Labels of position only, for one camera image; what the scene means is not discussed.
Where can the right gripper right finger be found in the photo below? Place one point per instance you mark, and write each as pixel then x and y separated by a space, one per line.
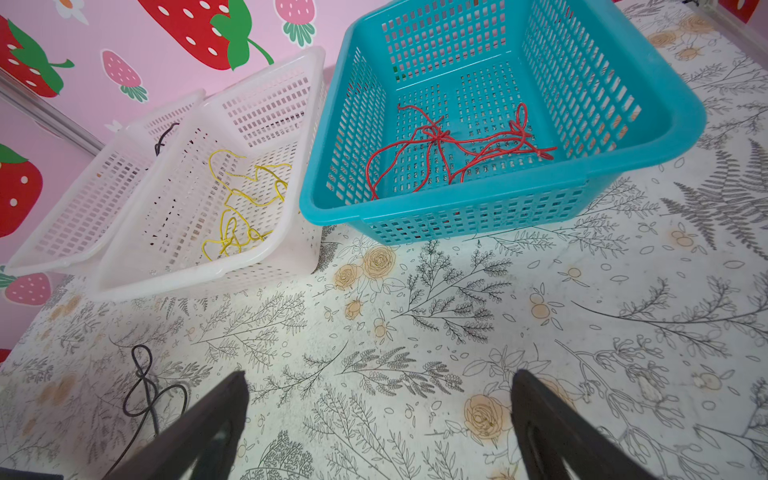
pixel 556 442

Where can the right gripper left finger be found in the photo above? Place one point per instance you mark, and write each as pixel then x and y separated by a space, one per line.
pixel 201 444

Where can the middle white plastic basket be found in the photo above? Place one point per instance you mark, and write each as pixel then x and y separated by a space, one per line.
pixel 220 211

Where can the white plastic basket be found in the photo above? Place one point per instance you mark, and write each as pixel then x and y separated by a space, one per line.
pixel 74 235
pixel 220 211

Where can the left white plastic basket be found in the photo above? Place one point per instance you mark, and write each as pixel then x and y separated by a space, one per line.
pixel 74 235

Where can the teal plastic basket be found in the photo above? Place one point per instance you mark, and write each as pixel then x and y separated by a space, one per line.
pixel 450 118

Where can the left aluminium corner post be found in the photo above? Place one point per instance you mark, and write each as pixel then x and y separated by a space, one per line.
pixel 47 116

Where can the aluminium corner post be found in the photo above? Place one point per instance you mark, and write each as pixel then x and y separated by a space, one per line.
pixel 47 116
pixel 743 21

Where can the right aluminium corner post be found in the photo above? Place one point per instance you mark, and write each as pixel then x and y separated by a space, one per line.
pixel 743 21

